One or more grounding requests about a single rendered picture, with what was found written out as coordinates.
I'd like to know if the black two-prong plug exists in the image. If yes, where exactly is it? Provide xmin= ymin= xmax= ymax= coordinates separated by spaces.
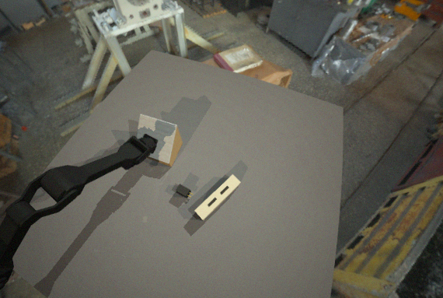
xmin=176 ymin=184 xmax=192 ymax=198

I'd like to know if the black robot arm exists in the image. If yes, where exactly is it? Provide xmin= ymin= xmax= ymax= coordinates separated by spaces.
xmin=0 ymin=134 xmax=158 ymax=290

